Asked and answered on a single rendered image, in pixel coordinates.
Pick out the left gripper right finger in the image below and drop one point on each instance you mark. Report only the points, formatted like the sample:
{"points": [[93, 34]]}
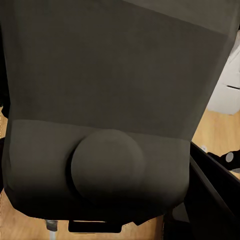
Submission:
{"points": [[213, 204]]}

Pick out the digital camera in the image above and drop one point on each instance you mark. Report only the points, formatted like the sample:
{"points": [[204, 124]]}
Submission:
{"points": [[103, 99]]}

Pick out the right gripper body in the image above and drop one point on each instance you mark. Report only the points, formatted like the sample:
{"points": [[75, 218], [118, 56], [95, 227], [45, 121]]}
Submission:
{"points": [[213, 156]]}

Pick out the desk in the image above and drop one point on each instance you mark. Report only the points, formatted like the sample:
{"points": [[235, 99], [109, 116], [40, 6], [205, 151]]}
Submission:
{"points": [[225, 98]]}

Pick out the camera tripod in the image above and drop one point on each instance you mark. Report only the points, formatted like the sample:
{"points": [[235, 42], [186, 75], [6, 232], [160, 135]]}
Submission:
{"points": [[51, 225]]}

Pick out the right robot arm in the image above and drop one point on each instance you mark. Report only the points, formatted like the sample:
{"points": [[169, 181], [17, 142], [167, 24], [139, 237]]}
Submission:
{"points": [[231, 160]]}

